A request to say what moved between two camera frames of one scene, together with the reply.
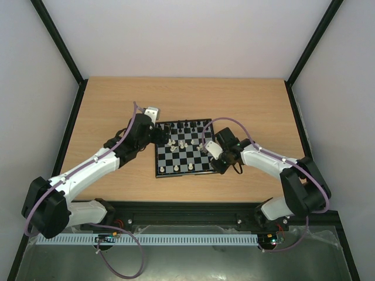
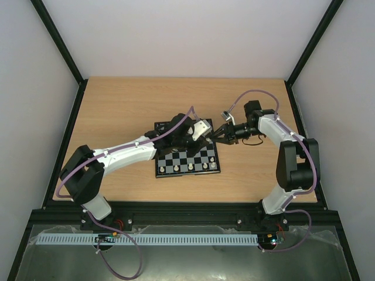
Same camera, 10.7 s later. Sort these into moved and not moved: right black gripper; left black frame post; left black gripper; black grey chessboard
Moved: left black gripper; right black gripper
Not moved: black grey chessboard; left black frame post
